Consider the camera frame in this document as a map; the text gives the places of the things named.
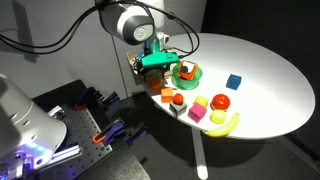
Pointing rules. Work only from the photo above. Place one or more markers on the teal camera mount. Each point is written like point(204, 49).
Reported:
point(159, 59)

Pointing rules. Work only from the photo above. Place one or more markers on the pink cube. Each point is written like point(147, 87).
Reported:
point(197, 112)

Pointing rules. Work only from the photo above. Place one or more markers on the purple clamp upper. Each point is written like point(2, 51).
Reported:
point(93, 97)

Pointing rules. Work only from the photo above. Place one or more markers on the yellow ball upper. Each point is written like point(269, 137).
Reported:
point(201, 100)

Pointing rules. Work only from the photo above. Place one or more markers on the yellow banana toy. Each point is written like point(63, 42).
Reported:
point(225, 129)

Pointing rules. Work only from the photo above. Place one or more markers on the orange white cube with ball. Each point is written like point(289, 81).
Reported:
point(187, 70)

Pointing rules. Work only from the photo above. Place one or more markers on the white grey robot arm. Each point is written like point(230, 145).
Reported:
point(138, 22)

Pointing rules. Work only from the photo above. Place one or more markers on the purple clamp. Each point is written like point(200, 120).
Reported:
point(117, 130)
point(93, 97)

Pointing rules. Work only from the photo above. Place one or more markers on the orange round plush toy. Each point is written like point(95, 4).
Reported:
point(155, 83)

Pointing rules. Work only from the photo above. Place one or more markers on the aluminium extrusion rail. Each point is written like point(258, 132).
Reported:
point(65, 155)

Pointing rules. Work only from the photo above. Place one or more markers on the small red ball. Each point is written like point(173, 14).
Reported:
point(178, 99)

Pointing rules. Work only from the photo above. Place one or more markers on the white table leg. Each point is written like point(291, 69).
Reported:
point(201, 166)

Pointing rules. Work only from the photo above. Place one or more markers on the purple clamp lower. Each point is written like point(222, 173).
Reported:
point(117, 130)

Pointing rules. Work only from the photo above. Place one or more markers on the yellow ball lower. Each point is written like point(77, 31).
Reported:
point(218, 116)

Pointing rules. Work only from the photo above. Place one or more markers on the red tomato toy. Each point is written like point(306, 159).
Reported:
point(220, 102)

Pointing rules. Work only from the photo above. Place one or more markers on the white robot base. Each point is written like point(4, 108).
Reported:
point(29, 137)

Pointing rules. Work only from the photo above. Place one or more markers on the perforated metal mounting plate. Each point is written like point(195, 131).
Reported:
point(81, 127)

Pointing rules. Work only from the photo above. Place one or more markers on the green round plate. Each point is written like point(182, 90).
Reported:
point(183, 83)

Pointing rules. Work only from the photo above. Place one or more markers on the grey black cube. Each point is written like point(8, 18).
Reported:
point(178, 110)

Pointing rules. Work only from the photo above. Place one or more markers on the blue cube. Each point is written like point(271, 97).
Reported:
point(233, 81)

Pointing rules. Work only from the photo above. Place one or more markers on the yellow ball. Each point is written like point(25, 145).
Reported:
point(218, 116)
point(201, 100)

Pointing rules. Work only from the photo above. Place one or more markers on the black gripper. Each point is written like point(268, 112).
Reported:
point(142, 67)

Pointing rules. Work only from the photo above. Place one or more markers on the wooden tray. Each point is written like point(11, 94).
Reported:
point(132, 56)

